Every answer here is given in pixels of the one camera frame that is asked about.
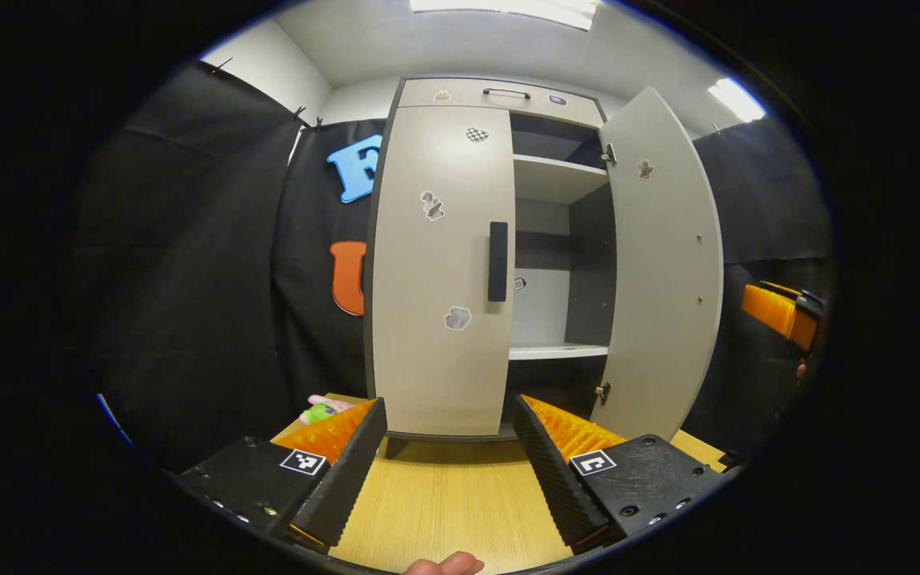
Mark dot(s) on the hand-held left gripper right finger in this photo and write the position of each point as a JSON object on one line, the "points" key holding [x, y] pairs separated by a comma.
{"points": [[556, 479]]}

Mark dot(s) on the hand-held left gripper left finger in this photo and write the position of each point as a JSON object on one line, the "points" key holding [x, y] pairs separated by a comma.
{"points": [[352, 471]]}

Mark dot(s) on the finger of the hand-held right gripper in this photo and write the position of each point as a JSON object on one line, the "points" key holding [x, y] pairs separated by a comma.
{"points": [[775, 313]]}

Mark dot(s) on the grey cabinet door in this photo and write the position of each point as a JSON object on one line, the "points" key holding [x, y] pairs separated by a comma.
{"points": [[428, 319], [660, 279]]}

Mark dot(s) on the grey double-door shoe cabinet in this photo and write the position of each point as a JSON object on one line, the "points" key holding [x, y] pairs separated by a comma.
{"points": [[588, 263]]}

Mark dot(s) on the white cabinet shelf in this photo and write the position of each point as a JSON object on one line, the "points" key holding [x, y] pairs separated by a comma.
{"points": [[556, 351], [556, 180]]}

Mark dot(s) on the grey cabinet drawer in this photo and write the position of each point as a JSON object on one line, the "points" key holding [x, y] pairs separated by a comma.
{"points": [[464, 94]]}

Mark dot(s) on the pink green plush toy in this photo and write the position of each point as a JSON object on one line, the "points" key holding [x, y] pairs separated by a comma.
{"points": [[320, 412]]}

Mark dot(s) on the small ceiling light panel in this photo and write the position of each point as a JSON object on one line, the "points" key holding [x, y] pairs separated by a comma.
{"points": [[735, 97]]}

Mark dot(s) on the black backdrop cloth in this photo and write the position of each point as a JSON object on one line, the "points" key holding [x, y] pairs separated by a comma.
{"points": [[188, 279]]}

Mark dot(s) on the long ceiling light panel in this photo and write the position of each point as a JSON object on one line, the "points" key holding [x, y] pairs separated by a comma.
{"points": [[508, 9]]}

